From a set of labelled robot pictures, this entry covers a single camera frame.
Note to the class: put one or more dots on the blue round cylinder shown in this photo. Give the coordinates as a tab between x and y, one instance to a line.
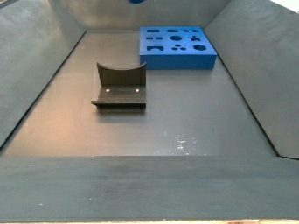
135	1

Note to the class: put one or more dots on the dark curved cradle stand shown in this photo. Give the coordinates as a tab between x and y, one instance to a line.
122	87

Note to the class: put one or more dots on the blue foam shape-sorter block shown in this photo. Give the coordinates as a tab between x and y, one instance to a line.
175	48

